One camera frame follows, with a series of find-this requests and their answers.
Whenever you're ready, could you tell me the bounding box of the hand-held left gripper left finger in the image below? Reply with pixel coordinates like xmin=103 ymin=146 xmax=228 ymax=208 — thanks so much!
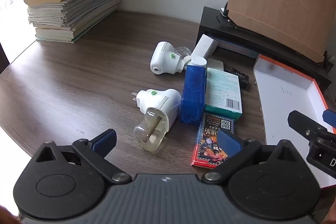
xmin=31 ymin=129 xmax=132 ymax=185

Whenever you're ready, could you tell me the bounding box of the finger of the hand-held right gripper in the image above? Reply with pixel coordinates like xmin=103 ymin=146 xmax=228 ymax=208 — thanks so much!
xmin=287 ymin=110 xmax=332 ymax=141
xmin=322 ymin=108 xmax=336 ymax=134

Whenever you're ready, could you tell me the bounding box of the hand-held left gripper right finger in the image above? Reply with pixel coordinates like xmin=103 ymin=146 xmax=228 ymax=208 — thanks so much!
xmin=201 ymin=130 xmax=307 ymax=185

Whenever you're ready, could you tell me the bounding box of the red playing card box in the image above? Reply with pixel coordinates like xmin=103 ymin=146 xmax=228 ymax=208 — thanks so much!
xmin=191 ymin=112 xmax=246 ymax=169

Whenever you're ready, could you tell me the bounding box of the white cardboard box with orange rim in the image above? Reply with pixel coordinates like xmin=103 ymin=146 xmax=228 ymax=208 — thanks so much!
xmin=252 ymin=54 xmax=336 ymax=190

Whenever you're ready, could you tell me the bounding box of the teal and white box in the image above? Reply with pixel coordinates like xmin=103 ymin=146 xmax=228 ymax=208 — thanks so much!
xmin=204 ymin=67 xmax=242 ymax=122

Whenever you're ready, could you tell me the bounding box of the blue plastic box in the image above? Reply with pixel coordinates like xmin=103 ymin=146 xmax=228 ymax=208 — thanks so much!
xmin=180 ymin=56 xmax=207 ymax=124

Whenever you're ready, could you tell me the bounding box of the black charger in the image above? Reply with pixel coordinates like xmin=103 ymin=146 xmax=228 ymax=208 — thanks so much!
xmin=230 ymin=68 xmax=250 ymax=90

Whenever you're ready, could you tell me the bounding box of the white mosquito repellent plug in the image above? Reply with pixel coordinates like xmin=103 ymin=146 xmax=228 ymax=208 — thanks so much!
xmin=150 ymin=41 xmax=192 ymax=75
xmin=131 ymin=88 xmax=182 ymax=153

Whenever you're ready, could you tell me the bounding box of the white charger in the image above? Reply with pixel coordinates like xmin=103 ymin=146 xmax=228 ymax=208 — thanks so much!
xmin=207 ymin=58 xmax=224 ymax=71

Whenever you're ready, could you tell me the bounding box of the white rectangular box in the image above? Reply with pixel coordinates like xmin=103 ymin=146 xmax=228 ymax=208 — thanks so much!
xmin=191 ymin=34 xmax=219 ymax=59

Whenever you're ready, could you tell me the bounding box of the black monitor riser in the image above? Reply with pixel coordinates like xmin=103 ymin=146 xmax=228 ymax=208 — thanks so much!
xmin=198 ymin=6 xmax=332 ymax=90

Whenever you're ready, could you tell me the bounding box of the stack of books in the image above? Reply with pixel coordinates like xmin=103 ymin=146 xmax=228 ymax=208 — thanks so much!
xmin=24 ymin=0 xmax=122 ymax=43

